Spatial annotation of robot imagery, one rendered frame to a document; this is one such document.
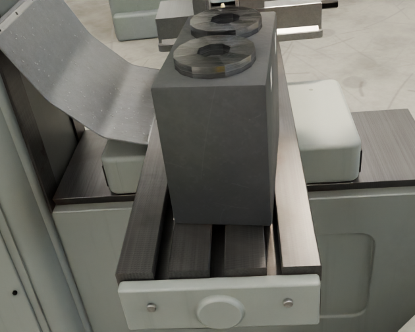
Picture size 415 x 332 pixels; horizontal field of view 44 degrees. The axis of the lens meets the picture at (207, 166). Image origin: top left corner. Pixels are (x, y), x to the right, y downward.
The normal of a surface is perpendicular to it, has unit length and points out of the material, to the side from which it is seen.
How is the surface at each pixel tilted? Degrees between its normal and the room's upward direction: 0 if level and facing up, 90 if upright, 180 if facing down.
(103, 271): 90
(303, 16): 90
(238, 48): 0
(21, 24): 63
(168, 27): 90
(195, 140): 90
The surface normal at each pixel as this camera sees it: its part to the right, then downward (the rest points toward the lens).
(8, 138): 0.87, 0.19
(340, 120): -0.10, -0.82
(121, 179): -0.04, 0.57
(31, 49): 0.85, -0.40
